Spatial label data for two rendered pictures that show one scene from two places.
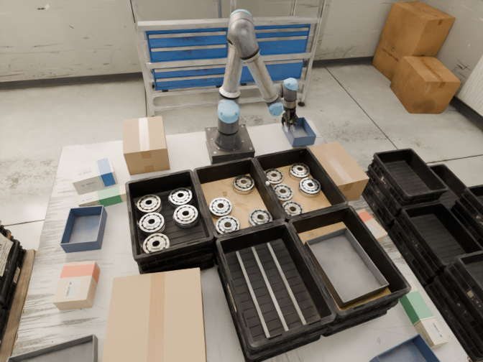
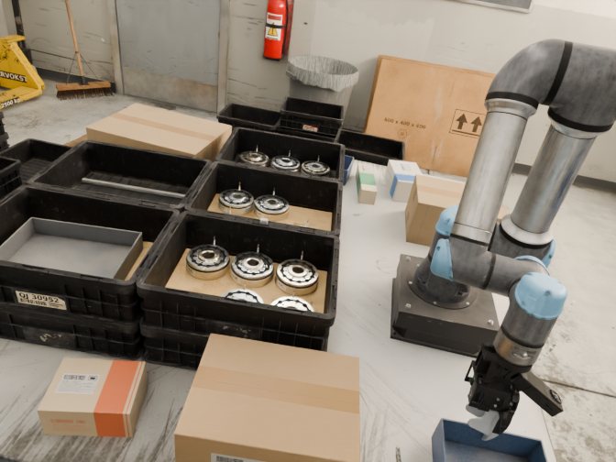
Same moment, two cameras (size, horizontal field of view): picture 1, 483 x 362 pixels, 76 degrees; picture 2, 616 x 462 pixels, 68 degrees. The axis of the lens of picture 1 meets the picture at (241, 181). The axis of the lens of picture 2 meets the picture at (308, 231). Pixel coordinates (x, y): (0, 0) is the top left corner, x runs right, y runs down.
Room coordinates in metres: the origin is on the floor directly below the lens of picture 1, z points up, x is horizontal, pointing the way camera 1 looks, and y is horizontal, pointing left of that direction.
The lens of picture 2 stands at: (1.39, -0.96, 1.55)
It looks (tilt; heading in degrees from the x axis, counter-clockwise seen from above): 33 degrees down; 111
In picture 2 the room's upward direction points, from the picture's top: 9 degrees clockwise
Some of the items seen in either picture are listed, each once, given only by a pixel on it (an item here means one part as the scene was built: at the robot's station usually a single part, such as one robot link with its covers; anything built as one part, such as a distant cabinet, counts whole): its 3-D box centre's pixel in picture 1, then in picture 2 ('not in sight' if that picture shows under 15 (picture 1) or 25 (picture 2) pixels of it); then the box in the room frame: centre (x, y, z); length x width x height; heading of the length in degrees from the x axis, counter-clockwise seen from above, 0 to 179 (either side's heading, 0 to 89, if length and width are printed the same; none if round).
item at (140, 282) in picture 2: (297, 180); (248, 262); (0.99, -0.26, 0.92); 0.40 x 0.30 x 0.02; 21
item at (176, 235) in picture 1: (168, 217); (282, 169); (0.77, 0.30, 0.87); 0.40 x 0.30 x 0.11; 21
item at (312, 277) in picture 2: (273, 176); (297, 272); (1.07, -0.16, 0.86); 0.10 x 0.10 x 0.01
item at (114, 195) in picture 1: (106, 197); (365, 182); (0.97, 0.67, 0.73); 0.24 x 0.06 x 0.06; 115
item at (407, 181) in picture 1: (395, 193); not in sight; (1.47, -1.08, 0.37); 0.40 x 0.30 x 0.45; 16
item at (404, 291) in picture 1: (344, 253); (71, 233); (0.62, -0.41, 0.92); 0.40 x 0.30 x 0.02; 21
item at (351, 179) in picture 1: (330, 173); (272, 417); (1.20, -0.48, 0.78); 0.30 x 0.22 x 0.16; 22
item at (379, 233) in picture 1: (363, 229); (97, 396); (0.87, -0.59, 0.74); 0.16 x 0.12 x 0.07; 29
